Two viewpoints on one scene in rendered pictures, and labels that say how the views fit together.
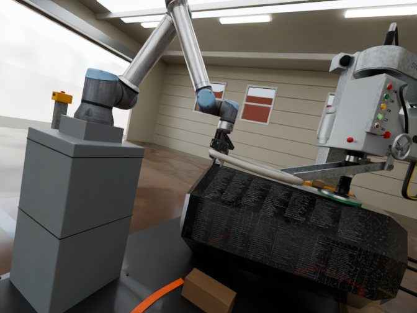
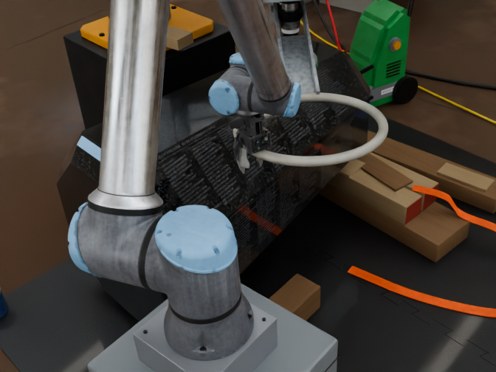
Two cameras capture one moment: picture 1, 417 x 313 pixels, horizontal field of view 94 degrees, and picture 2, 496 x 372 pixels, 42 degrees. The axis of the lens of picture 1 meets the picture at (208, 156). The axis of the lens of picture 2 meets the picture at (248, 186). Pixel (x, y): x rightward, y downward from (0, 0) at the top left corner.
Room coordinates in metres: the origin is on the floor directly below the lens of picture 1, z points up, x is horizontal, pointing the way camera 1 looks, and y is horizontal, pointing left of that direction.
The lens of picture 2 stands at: (0.67, 1.49, 1.99)
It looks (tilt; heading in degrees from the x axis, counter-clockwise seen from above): 37 degrees down; 288
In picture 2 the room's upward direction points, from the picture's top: 4 degrees counter-clockwise
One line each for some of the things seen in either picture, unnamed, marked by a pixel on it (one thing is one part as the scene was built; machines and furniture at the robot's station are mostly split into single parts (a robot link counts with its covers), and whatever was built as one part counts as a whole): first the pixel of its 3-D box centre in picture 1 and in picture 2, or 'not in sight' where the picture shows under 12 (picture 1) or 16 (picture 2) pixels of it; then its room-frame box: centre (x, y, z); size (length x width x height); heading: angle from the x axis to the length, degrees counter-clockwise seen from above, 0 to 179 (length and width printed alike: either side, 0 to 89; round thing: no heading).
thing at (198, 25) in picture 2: (322, 185); (147, 27); (1.99, -1.21, 0.76); 0.49 x 0.49 x 0.05; 59
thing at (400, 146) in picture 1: (394, 146); not in sight; (1.12, -1.01, 1.18); 0.15 x 0.10 x 0.15; 108
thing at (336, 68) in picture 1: (340, 63); not in sight; (2.07, -1.09, 2.00); 0.20 x 0.18 x 0.15; 149
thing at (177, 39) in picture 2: (317, 182); (169, 36); (1.80, -1.04, 0.81); 0.20 x 0.10 x 0.05; 157
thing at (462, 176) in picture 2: not in sight; (465, 176); (0.42, -1.18, 0.11); 0.25 x 0.10 x 0.01; 155
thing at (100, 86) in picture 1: (102, 87); (195, 258); (1.06, 0.64, 1.12); 0.17 x 0.15 x 0.18; 173
